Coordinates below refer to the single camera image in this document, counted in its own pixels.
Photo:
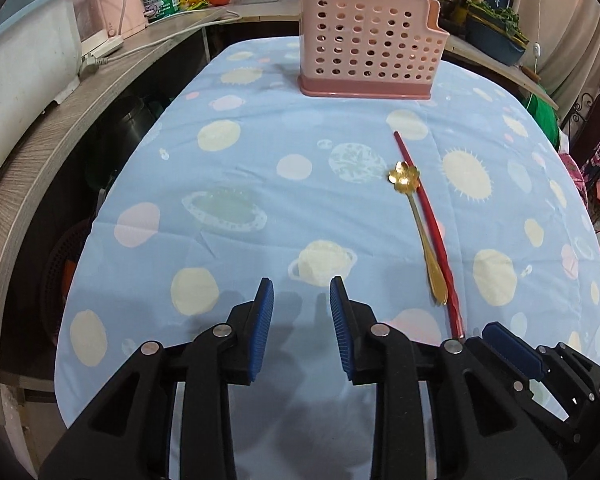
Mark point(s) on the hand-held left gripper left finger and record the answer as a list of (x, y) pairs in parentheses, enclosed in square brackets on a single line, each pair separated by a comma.
[(262, 330)]

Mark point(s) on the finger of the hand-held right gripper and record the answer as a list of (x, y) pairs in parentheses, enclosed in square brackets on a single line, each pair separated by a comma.
[(515, 350), (490, 365)]

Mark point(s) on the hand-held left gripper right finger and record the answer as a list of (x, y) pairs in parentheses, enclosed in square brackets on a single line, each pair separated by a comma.
[(341, 330)]

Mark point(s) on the red chopstick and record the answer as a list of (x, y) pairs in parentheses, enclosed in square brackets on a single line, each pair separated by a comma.
[(437, 240)]

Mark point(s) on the pink perforated utensil holder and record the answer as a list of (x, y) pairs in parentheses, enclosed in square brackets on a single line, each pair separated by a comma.
[(365, 45)]

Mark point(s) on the gold flower spoon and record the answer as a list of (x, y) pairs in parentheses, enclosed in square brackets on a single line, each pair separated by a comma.
[(427, 255)]

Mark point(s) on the red mesh basket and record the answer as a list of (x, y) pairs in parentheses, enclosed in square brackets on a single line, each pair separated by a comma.
[(60, 280)]

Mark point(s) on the green bag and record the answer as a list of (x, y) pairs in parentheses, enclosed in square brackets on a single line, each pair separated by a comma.
[(542, 120)]

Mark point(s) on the black pot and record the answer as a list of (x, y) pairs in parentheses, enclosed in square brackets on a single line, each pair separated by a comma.
[(122, 130)]

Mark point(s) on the dark metal chair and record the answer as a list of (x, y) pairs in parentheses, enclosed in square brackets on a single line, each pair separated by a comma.
[(592, 115)]

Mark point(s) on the blue planter tray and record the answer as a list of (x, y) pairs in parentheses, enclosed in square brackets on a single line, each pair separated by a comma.
[(495, 45)]

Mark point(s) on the white power strip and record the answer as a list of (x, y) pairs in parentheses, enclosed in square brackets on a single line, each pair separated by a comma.
[(105, 47)]

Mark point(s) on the green leafy vegetables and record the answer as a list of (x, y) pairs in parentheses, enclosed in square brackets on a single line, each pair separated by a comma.
[(495, 14)]

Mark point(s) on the beige curtain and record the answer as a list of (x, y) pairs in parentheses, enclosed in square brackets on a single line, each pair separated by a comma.
[(570, 15)]

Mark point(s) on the white tub with blue rim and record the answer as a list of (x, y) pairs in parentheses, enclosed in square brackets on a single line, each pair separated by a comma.
[(20, 75)]

